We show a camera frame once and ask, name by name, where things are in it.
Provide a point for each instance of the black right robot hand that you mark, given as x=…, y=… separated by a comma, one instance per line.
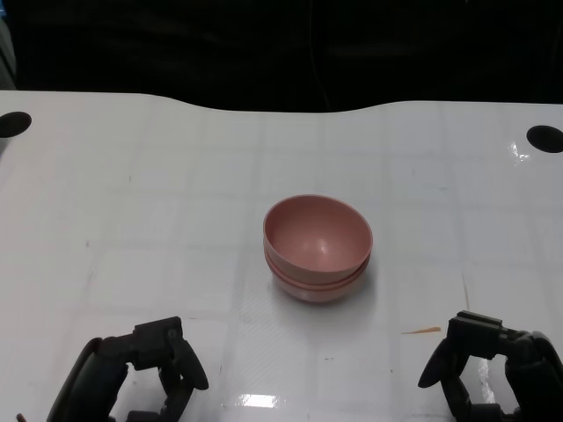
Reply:
x=532, y=365

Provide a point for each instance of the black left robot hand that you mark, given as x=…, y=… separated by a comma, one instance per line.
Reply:
x=94, y=373

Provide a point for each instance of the pink plastic bowl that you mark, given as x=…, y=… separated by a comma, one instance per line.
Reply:
x=316, y=237
x=316, y=296
x=281, y=278

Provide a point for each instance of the orange sliver on table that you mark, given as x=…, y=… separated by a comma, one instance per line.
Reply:
x=424, y=330

